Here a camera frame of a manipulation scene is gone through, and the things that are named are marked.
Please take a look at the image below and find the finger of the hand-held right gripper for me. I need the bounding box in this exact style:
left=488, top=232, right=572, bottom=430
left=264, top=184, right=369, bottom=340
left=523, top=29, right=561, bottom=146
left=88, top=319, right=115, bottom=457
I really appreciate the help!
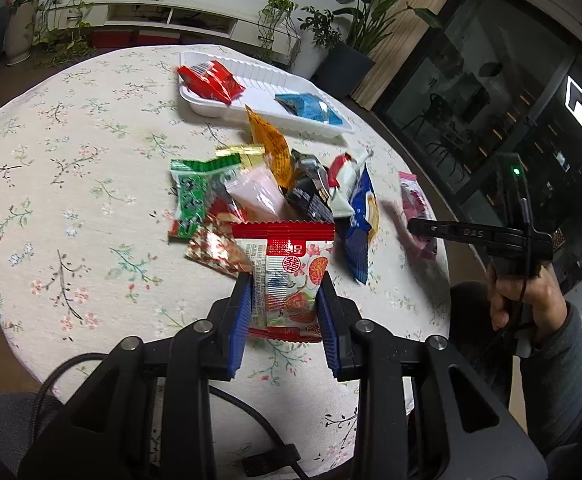
left=407, top=216, right=528, bottom=257

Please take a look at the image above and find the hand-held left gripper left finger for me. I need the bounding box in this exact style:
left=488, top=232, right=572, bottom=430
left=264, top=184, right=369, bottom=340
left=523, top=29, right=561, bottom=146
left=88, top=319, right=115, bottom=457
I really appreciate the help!
left=18, top=272, right=254, bottom=480

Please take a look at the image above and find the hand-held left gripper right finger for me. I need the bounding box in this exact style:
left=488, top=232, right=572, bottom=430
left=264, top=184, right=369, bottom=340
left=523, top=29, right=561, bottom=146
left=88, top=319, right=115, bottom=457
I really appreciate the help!
left=315, top=273, right=548, bottom=480

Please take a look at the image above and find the magenta snack packet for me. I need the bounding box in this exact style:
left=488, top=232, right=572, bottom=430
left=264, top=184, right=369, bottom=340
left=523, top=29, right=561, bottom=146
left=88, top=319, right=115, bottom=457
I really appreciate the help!
left=397, top=170, right=440, bottom=261

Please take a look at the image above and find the red white fruit-print snack packet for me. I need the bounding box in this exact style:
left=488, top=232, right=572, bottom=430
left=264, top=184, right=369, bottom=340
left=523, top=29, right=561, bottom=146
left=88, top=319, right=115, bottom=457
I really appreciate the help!
left=232, top=220, right=336, bottom=344

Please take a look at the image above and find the white plastic tray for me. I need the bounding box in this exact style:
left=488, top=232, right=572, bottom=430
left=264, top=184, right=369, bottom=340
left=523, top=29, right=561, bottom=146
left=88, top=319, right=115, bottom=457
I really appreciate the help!
left=178, top=51, right=356, bottom=137

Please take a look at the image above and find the person's right forearm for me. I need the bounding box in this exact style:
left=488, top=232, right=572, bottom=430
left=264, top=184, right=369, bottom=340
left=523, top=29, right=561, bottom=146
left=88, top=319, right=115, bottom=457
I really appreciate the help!
left=510, top=304, right=582, bottom=480

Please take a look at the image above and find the person's right hand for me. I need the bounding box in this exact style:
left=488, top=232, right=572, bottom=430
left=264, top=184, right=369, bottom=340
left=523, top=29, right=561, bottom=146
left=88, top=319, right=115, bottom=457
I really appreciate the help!
left=487, top=262, right=568, bottom=359

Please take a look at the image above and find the red gold patterned snack packet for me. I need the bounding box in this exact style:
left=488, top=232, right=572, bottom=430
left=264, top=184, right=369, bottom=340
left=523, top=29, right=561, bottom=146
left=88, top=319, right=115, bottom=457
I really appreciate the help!
left=185, top=199, right=254, bottom=279

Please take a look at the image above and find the dark blue snack packet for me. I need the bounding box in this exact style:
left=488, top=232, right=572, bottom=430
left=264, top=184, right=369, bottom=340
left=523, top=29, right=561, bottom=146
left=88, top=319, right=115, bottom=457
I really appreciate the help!
left=343, top=164, right=381, bottom=286

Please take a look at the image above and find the dark glass door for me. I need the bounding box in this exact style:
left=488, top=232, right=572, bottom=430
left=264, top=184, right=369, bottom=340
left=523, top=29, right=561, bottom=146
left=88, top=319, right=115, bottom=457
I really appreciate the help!
left=371, top=0, right=582, bottom=281

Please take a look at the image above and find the black snack packet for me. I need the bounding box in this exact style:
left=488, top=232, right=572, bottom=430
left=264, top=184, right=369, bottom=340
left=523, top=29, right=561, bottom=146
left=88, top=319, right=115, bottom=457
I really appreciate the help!
left=283, top=148, right=336, bottom=224

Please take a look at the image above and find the pale pink snack packet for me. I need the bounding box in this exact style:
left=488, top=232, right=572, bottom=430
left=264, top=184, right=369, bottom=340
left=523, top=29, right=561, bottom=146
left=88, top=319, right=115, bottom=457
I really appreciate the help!
left=224, top=167, right=298, bottom=224

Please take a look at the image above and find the green snack packet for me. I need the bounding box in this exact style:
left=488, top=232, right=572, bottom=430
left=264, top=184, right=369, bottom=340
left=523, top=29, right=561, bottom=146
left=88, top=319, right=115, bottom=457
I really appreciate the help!
left=169, top=155, right=242, bottom=239

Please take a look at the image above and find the orange snack packet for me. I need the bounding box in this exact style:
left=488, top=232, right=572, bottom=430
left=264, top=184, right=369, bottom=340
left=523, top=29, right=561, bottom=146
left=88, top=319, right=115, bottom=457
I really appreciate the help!
left=244, top=104, right=294, bottom=189

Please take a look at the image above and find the light blue snack packet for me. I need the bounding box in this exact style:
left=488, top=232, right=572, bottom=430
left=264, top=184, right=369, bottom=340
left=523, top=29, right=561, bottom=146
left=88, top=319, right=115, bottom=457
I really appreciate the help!
left=274, top=92, right=343, bottom=126

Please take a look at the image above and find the floral tablecloth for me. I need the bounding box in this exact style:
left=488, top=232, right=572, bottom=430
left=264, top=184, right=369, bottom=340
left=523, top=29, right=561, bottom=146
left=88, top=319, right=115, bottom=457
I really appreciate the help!
left=0, top=45, right=452, bottom=480

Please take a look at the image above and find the large broad-leaf plant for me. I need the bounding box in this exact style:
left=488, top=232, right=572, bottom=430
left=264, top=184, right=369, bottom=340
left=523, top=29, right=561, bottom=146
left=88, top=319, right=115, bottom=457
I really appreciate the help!
left=335, top=0, right=458, bottom=57

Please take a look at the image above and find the bushy green plant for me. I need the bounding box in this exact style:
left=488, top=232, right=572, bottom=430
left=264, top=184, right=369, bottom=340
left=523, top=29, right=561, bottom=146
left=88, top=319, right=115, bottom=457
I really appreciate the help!
left=298, top=5, right=342, bottom=52

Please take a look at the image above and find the grey chair seat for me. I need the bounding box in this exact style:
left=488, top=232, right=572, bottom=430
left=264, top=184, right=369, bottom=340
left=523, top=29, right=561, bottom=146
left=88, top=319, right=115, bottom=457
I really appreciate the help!
left=0, top=392, right=64, bottom=480

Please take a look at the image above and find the thin climbing plant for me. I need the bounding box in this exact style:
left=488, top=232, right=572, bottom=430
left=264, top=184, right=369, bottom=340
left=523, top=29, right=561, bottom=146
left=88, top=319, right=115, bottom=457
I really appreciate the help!
left=257, top=0, right=302, bottom=69

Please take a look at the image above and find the white television cabinet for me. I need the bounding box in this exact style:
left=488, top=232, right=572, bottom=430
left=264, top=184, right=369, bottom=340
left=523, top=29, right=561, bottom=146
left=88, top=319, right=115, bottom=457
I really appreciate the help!
left=46, top=0, right=302, bottom=50

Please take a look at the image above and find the trailing vine plant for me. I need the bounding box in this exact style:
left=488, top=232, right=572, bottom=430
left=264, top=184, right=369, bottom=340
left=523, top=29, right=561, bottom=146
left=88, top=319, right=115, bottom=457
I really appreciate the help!
left=33, top=0, right=98, bottom=69

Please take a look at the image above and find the white plant pot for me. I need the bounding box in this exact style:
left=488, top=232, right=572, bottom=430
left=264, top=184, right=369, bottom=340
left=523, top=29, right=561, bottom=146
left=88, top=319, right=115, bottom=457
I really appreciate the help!
left=4, top=2, right=40, bottom=66

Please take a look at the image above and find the black cable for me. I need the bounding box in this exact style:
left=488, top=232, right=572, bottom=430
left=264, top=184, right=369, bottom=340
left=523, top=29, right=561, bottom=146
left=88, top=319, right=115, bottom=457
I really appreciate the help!
left=33, top=352, right=312, bottom=480

